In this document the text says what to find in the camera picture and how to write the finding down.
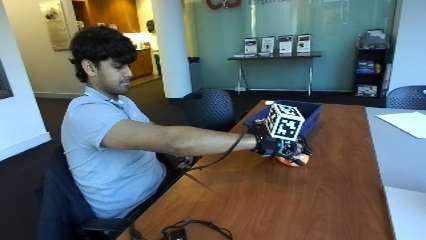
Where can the dark office chair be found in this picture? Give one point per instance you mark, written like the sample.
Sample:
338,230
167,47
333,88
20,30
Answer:
67,200

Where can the grey perforated chair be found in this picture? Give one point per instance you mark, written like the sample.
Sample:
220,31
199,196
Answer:
408,97

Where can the black magazine shelf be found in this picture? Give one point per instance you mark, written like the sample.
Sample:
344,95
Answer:
370,66

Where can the white marker cube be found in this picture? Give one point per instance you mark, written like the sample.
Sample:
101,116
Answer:
285,122

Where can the wooden cabinet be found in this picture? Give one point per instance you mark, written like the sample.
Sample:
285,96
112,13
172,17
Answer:
141,63

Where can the wall poster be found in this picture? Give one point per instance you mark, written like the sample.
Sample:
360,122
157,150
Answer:
55,25

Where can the grey side table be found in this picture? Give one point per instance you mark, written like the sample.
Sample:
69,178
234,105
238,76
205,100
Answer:
400,150

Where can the dark framed wall picture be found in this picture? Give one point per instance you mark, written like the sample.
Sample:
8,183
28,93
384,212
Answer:
4,81

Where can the white paper sheet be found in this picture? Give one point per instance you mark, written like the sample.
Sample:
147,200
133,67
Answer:
404,123

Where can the the person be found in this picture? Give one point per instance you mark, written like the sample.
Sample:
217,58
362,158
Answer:
111,150

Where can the orange round fruit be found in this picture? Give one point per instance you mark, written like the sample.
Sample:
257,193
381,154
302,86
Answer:
290,161

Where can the blue plastic bin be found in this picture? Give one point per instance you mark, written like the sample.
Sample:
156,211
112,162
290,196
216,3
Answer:
306,115

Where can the framed display card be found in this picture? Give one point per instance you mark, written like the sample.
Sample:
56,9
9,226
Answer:
304,43
268,44
250,46
285,44

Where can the white round column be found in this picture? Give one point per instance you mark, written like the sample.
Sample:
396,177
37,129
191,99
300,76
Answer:
171,46

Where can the narrow metal-leg console table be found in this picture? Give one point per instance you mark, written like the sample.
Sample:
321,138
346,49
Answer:
274,66

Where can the small white round object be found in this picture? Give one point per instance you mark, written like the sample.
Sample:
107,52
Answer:
269,103

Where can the black perforated chair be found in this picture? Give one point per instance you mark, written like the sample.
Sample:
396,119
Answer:
208,108

